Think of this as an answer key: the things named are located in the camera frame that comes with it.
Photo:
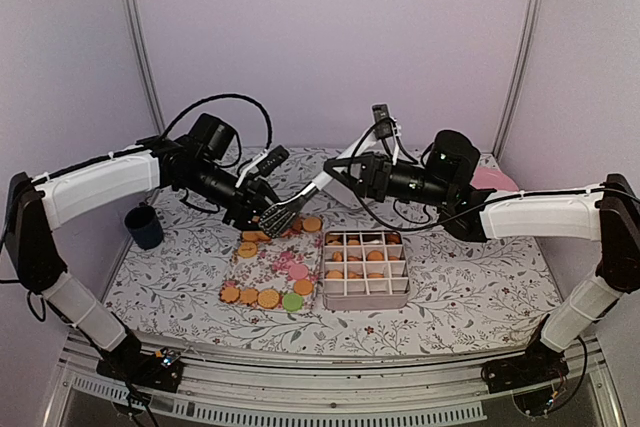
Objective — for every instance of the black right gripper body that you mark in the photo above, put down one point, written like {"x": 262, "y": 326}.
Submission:
{"x": 378, "y": 182}

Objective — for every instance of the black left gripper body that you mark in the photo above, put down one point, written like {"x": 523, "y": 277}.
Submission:
{"x": 238, "y": 206}

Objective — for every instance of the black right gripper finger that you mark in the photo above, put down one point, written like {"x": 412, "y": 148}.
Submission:
{"x": 346, "y": 163}
{"x": 354, "y": 177}

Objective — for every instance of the floral cookie tray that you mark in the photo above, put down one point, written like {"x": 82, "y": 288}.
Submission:
{"x": 260, "y": 262}

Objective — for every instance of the pink divided cookie tin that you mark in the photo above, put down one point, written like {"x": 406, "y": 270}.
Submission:
{"x": 364, "y": 270}

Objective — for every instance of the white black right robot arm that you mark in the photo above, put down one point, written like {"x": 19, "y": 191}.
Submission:
{"x": 607, "y": 213}

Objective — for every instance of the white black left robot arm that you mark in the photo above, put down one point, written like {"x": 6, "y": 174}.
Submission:
{"x": 37, "y": 207}

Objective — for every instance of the dotted tan sandwich cookie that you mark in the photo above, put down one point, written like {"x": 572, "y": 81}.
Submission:
{"x": 268, "y": 299}

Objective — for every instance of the green round cookie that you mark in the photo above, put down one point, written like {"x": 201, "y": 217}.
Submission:
{"x": 292, "y": 302}

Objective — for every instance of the dark blue cup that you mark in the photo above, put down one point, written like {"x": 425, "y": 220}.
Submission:
{"x": 144, "y": 227}

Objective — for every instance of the pink plastic plate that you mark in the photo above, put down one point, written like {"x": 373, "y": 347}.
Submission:
{"x": 489, "y": 178}

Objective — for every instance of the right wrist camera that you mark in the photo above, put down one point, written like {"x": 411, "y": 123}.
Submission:
{"x": 386, "y": 130}

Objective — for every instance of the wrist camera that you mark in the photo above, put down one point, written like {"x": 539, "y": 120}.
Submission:
{"x": 386, "y": 130}
{"x": 264, "y": 163}

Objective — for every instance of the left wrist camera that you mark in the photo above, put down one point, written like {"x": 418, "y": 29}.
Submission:
{"x": 264, "y": 163}

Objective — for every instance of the aluminium front rail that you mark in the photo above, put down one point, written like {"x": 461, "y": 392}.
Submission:
{"x": 225, "y": 386}

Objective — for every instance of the aluminium right corner post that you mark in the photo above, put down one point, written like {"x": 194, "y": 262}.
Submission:
{"x": 523, "y": 52}

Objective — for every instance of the aluminium corner post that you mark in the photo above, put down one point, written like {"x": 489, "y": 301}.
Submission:
{"x": 523, "y": 52}
{"x": 135, "y": 28}

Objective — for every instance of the aluminium left corner post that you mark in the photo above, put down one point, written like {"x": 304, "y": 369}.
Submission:
{"x": 135, "y": 28}

